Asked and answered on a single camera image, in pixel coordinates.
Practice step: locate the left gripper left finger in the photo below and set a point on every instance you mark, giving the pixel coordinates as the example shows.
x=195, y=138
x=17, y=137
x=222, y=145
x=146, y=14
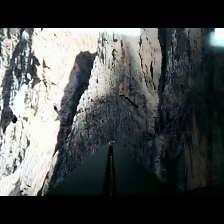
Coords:
x=90, y=178

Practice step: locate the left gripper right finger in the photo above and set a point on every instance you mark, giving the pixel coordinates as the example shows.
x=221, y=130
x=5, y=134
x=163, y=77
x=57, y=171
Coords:
x=133, y=180

